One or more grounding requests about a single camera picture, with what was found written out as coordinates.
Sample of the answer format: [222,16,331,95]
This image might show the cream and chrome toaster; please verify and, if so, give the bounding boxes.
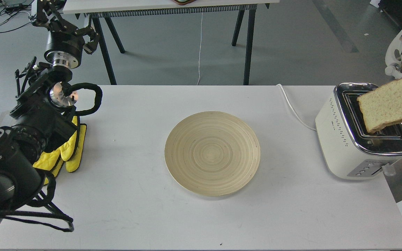
[315,83,402,181]

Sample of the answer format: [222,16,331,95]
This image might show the white hanging cable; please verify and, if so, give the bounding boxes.
[197,13,203,85]

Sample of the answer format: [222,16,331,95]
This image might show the slice of white bread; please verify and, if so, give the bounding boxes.
[356,78,402,135]

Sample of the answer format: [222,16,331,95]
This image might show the round bamboo plate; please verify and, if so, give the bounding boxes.
[164,111,261,197]

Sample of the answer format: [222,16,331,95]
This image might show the brown object on background table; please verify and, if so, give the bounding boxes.
[173,0,196,5]

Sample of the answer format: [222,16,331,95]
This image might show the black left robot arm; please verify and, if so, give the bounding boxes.
[0,0,103,232]

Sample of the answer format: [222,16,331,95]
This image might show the white toaster power cord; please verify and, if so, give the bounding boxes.
[276,84,317,132]

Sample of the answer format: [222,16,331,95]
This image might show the yellow oven mitt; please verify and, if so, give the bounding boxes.
[33,116,87,177]

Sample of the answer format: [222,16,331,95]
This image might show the white background table black legs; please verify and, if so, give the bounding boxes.
[63,0,279,85]

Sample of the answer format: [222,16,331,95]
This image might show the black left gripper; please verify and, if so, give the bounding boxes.
[30,0,100,58]

